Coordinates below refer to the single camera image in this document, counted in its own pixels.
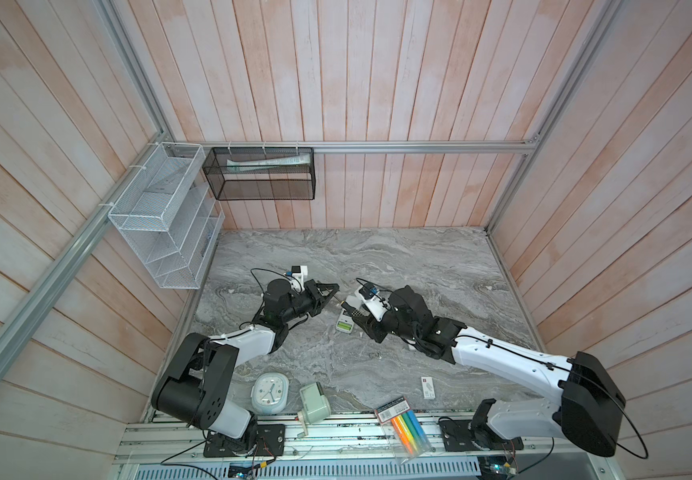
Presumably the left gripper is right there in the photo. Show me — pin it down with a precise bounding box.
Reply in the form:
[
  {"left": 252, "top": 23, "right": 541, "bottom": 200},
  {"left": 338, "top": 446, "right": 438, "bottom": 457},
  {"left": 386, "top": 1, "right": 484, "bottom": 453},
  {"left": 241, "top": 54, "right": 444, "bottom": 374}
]
[{"left": 280, "top": 280, "right": 339, "bottom": 323}]

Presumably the red white remote control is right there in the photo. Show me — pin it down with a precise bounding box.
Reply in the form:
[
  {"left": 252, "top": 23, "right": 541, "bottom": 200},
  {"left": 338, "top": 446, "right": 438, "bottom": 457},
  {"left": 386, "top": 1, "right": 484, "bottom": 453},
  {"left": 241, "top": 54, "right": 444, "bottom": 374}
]
[{"left": 335, "top": 311, "right": 354, "bottom": 334}]

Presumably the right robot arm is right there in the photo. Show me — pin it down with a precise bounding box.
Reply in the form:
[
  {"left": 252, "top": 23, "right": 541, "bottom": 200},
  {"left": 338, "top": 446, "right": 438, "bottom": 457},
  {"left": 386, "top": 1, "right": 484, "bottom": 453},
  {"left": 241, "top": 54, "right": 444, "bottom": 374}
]
[{"left": 341, "top": 286, "right": 626, "bottom": 457}]

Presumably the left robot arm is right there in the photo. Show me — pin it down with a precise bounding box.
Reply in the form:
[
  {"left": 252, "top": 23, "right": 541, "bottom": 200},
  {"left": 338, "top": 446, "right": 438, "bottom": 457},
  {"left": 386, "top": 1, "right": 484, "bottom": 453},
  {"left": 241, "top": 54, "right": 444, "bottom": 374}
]
[{"left": 151, "top": 277, "right": 339, "bottom": 440}]

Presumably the pack of coloured markers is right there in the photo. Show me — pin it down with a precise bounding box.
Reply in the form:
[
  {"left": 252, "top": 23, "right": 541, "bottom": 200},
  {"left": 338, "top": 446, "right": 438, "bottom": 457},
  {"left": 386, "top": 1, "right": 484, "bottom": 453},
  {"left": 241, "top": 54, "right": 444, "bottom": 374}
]
[{"left": 374, "top": 396, "right": 433, "bottom": 465}]

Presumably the pale green alarm clock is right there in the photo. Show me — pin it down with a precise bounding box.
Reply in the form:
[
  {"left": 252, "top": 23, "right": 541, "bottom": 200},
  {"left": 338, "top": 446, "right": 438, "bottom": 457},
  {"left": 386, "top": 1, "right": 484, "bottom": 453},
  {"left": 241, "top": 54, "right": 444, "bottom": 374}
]
[{"left": 251, "top": 372, "right": 289, "bottom": 415}]

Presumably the paper in black basket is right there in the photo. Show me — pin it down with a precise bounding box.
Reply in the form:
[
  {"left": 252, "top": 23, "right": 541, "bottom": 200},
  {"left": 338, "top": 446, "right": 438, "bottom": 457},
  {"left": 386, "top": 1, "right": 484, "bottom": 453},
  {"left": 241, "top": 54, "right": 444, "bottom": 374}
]
[{"left": 225, "top": 155, "right": 312, "bottom": 174}]

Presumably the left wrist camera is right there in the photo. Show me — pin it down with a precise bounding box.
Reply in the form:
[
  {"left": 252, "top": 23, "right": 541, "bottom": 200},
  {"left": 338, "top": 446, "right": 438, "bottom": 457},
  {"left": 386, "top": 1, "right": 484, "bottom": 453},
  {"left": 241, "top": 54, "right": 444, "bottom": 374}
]
[{"left": 286, "top": 265, "right": 308, "bottom": 292}]

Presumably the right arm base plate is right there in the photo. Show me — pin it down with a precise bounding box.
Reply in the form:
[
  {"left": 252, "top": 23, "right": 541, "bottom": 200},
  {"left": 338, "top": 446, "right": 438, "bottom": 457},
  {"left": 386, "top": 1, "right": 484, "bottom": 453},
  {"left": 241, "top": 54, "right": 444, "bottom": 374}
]
[{"left": 437, "top": 416, "right": 524, "bottom": 452}]

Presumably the black wire mesh basket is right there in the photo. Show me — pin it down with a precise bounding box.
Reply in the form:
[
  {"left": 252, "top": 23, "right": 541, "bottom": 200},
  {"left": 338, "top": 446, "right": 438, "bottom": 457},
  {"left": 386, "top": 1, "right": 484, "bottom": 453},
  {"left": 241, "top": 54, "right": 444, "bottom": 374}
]
[{"left": 202, "top": 146, "right": 317, "bottom": 201}]

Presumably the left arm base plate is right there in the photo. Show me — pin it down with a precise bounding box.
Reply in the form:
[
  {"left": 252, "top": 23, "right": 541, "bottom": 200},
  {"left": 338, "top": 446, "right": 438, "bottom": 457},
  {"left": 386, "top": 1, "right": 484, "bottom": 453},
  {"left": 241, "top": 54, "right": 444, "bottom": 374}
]
[{"left": 203, "top": 423, "right": 286, "bottom": 458}]

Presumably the white wire mesh shelf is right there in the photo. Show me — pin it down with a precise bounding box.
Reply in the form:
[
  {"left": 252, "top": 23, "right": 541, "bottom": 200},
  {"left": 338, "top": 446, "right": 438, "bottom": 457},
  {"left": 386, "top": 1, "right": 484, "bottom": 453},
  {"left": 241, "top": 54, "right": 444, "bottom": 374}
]
[{"left": 109, "top": 142, "right": 224, "bottom": 290}]

